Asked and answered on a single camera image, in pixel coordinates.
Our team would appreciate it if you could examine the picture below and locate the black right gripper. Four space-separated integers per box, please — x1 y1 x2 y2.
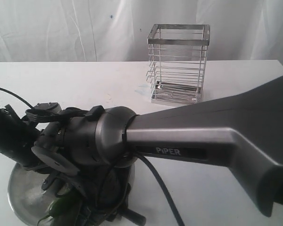
41 166 146 226

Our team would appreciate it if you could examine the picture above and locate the green chili pepper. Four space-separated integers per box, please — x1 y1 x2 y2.
37 190 81 226

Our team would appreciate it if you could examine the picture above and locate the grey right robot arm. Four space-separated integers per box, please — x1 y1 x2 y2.
32 76 283 226

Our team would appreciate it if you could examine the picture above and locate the round stainless steel plate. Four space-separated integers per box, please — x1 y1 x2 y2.
8 164 135 226

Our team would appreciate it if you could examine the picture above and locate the white backdrop curtain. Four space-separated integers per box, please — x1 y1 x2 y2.
0 0 283 65

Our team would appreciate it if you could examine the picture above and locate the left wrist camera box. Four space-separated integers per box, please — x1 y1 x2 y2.
34 102 62 114

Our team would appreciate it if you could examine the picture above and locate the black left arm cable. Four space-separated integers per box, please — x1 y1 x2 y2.
0 84 35 110

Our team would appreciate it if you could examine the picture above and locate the wire metal utensil holder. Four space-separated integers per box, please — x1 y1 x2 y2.
146 24 210 106

